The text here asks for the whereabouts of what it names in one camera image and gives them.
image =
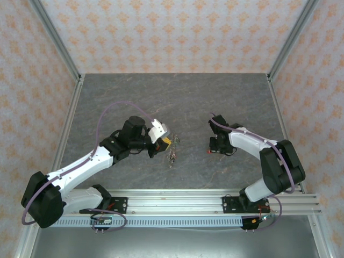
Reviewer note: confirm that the aluminium frame post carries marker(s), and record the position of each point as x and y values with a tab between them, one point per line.
55	40
293	40

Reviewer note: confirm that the small circuit board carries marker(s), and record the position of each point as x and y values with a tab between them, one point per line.
103	221
262	219

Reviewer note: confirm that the grey metal shelf panel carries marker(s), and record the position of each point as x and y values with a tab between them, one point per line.
174	243

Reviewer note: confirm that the black mounting plate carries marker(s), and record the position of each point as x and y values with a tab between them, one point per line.
119	205
231	205

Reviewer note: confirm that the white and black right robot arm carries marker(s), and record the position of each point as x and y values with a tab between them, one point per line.
279	164

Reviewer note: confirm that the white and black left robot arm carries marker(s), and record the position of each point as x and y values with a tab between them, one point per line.
83	166

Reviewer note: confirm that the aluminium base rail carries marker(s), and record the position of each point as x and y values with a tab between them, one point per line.
174	204

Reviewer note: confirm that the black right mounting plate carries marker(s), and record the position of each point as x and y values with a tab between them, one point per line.
231	205

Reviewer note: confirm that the aluminium frame side rail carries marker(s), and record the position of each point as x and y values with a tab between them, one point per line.
285	129
65	121

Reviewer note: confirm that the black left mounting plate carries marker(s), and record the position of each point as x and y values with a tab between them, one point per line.
119	205

